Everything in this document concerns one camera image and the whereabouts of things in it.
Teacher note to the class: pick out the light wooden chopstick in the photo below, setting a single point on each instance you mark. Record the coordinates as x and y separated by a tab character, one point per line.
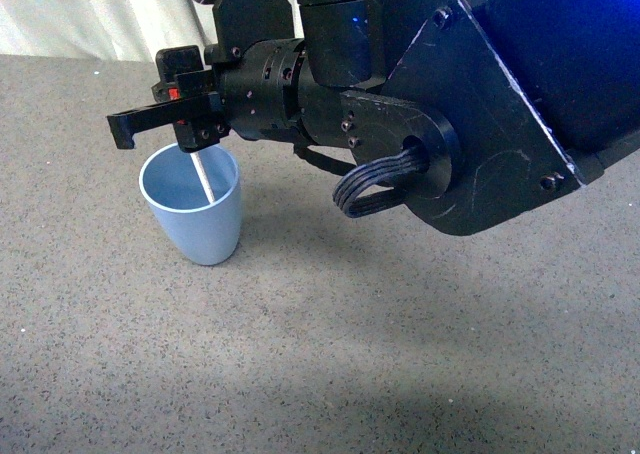
203	177

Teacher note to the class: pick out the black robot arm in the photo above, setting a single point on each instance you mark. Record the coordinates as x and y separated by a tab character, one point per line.
468	112

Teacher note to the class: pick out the blue plastic cup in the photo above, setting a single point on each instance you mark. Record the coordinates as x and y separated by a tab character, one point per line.
205	232

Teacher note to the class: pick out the grey-white curtain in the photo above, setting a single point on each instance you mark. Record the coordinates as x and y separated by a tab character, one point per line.
124	30

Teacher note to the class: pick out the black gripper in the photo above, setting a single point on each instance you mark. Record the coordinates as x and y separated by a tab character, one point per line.
255	95

